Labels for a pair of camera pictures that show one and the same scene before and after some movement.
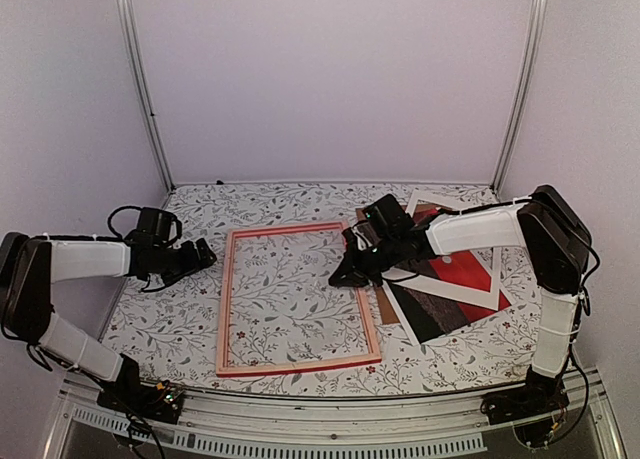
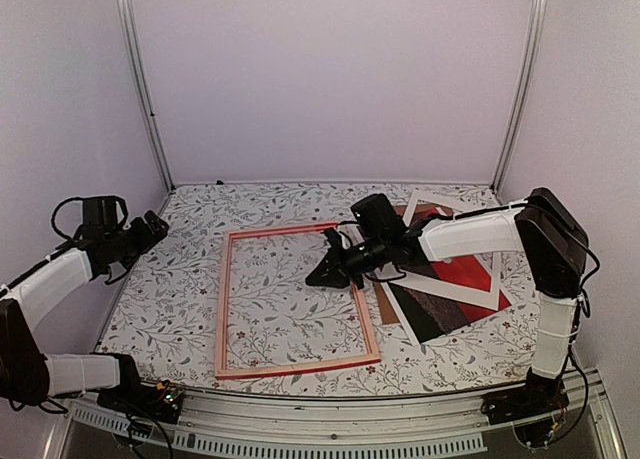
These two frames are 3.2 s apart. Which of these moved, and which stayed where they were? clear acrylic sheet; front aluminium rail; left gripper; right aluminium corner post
Moved: left gripper
Stayed: front aluminium rail; clear acrylic sheet; right aluminium corner post
